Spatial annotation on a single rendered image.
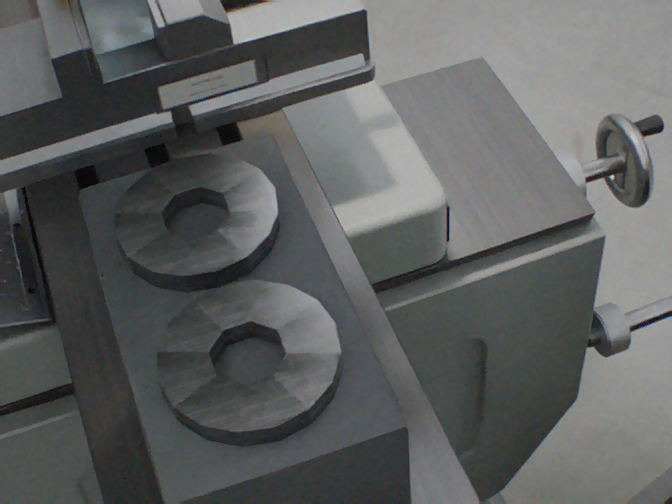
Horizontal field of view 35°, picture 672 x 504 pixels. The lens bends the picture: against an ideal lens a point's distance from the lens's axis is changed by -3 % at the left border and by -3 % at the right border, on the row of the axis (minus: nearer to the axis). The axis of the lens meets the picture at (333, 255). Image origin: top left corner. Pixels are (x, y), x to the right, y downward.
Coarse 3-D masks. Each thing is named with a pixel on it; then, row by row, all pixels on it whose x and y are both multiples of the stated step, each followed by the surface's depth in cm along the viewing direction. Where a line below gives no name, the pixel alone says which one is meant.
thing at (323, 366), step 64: (128, 192) 60; (192, 192) 60; (256, 192) 59; (128, 256) 57; (192, 256) 57; (256, 256) 57; (320, 256) 58; (128, 320) 56; (192, 320) 54; (256, 320) 54; (320, 320) 53; (192, 384) 52; (256, 384) 51; (320, 384) 51; (384, 384) 52; (192, 448) 51; (256, 448) 51; (320, 448) 50; (384, 448) 51
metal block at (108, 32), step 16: (80, 0) 84; (96, 0) 85; (112, 0) 85; (128, 0) 86; (144, 0) 86; (96, 16) 86; (112, 16) 87; (128, 16) 87; (144, 16) 88; (96, 32) 87; (112, 32) 88; (128, 32) 88; (144, 32) 89; (96, 48) 88; (112, 48) 89
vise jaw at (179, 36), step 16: (160, 0) 87; (176, 0) 87; (192, 0) 87; (208, 0) 88; (160, 16) 86; (176, 16) 86; (192, 16) 85; (208, 16) 86; (224, 16) 87; (160, 32) 85; (176, 32) 86; (192, 32) 86; (208, 32) 87; (224, 32) 88; (160, 48) 87; (176, 48) 87; (192, 48) 88; (208, 48) 88
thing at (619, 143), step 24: (624, 120) 125; (648, 120) 125; (600, 144) 131; (624, 144) 126; (576, 168) 124; (600, 168) 127; (624, 168) 128; (648, 168) 123; (624, 192) 130; (648, 192) 125
